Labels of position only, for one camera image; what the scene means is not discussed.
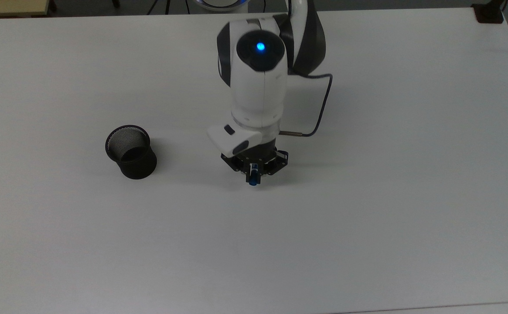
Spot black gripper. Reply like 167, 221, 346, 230
220, 142, 289, 183

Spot black mesh pen cup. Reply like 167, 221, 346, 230
105, 125, 157, 180

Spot black stand legs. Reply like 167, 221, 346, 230
147, 0, 172, 16

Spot beige wooden table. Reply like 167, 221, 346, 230
0, 0, 50, 18

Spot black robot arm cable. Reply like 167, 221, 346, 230
279, 71, 334, 138

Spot black clamp mount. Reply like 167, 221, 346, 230
472, 0, 505, 24

